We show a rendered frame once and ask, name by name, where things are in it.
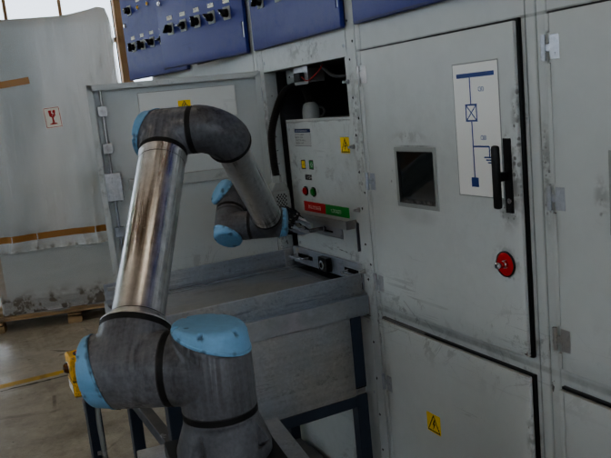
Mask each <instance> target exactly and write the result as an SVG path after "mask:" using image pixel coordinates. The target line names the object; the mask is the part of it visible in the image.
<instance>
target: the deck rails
mask: <svg viewBox="0 0 611 458"><path fill-rule="evenodd" d="M285 269H289V267H287V266H285V251H284V249H283V250H278V251H273V252H268V253H263V254H255V255H250V256H246V257H241V258H236V259H231V260H226V261H222V262H217V263H212V264H204V265H198V266H194V267H189V268H185V269H180V270H175V271H171V275H170V283H169V289H168V293H169V294H171V293H175V292H180V291H184V290H189V289H193V288H197V287H202V286H207V285H211V284H219V283H223V282H228V281H233V280H236V279H241V278H246V277H250V276H254V275H259V274H267V273H272V272H275V271H280V270H285ZM112 286H116V282H114V283H110V284H103V287H104V292H105V304H106V305H108V306H110V305H113V301H114V295H115V290H114V291H109V292H108V291H107V287H112ZM362 294H363V289H362V279H361V274H360V273H358V274H350V275H347V276H342V277H338V278H334V279H330V280H325V281H322V282H317V283H313V284H306V285H301V286H297V287H293V288H289V289H285V290H281V291H276V292H272V293H268V294H260V295H257V296H252V297H248V298H244V299H240V300H235V301H232V302H227V303H223V304H216V305H211V306H207V307H203V308H199V309H195V310H191V311H186V312H182V313H178V314H170V315H167V316H166V317H165V318H166V319H167V321H168V322H169V323H170V324H173V323H174V322H175V321H177V320H179V319H181V318H186V317H187V316H191V315H196V314H227V315H232V316H234V317H236V318H239V319H240V320H242V321H243V322H244V323H247V322H252V321H255V320H259V319H263V318H266V317H271V316H275V315H279V314H285V313H290V312H293V311H297V310H301V309H305V308H309V307H313V306H317V305H320V304H328V303H332V302H335V301H339V300H343V299H347V298H351V297H355V296H358V295H362Z"/></svg>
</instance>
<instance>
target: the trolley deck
mask: <svg viewBox="0 0 611 458"><path fill-rule="evenodd" d="M322 281H323V280H320V279H317V278H315V277H313V276H310V275H307V274H303V273H300V272H298V271H295V270H292V269H285V270H280V271H275V272H272V273H267V274H259V275H254V276H250V277H246V278H241V279H236V280H233V281H228V282H223V283H219V284H211V285H207V286H202V287H197V288H193V289H189V290H184V291H180V292H175V293H171V294H168V296H167V304H166V310H165V316H167V315H170V314H178V313H182V312H186V311H191V310H195V309H199V308H203V307H207V306H211V305H216V304H223V303H227V302H232V301H235V300H240V299H244V298H248V297H252V296H257V295H260V294H268V293H272V292H276V291H281V290H285V289H289V288H293V287H297V286H301V285H306V284H313V283H317V282H322ZM104 304H105V301H104ZM111 311H112V305H110V306H108V305H106V304H105V314H107V313H109V312H111ZM365 314H369V302H368V295H363V294H362V295H358V296H355V297H351V298H347V299H343V300H339V301H335V302H332V303H328V304H320V305H317V306H313V307H309V308H305V309H301V310H297V311H293V312H290V313H285V314H279V315H275V316H271V317H266V318H263V319H259V320H255V321H252V322H247V323H245V325H246V327H247V331H248V335H249V340H250V342H251V344H253V343H257V342H260V341H264V340H267V339H271V338H275V337H278V336H282V335H286V334H292V333H296V332H300V331H304V330H307V329H311V328H315V327H318V326H322V325H326V324H332V323H336V322H340V321H344V320H347V319H350V318H354V317H357V316H361V315H365Z"/></svg>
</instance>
